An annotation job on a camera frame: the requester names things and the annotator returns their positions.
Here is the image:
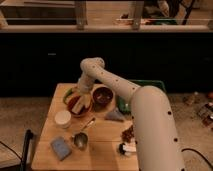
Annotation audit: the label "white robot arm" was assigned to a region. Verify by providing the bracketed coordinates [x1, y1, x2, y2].
[77, 57, 186, 171]

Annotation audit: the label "green pepper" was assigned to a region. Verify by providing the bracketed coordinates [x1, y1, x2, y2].
[63, 87, 77, 104]

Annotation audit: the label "grey triangular cloth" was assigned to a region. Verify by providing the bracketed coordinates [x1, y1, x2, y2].
[104, 108, 125, 122]

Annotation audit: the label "green tray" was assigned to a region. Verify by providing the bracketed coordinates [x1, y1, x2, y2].
[116, 79, 167, 115]

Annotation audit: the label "red bowl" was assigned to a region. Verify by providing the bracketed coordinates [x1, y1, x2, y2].
[67, 95, 92, 118]

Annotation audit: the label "brown pinecone cluster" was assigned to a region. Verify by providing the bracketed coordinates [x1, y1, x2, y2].
[121, 126, 134, 143]

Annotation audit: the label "brown wooden bowl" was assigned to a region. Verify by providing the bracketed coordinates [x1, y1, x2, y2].
[93, 87, 113, 107]

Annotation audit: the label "metal measuring cup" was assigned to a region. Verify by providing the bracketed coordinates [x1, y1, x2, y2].
[71, 117, 96, 150]

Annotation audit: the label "white brush black bristles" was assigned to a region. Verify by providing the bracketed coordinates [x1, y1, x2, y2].
[118, 143, 136, 156]

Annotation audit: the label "white cup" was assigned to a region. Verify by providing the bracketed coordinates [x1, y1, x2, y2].
[54, 110, 71, 129]

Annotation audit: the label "blue sponge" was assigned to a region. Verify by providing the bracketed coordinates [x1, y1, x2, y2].
[51, 137, 72, 161]

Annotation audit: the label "black chair frame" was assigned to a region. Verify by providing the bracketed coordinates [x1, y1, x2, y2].
[20, 129, 34, 171]

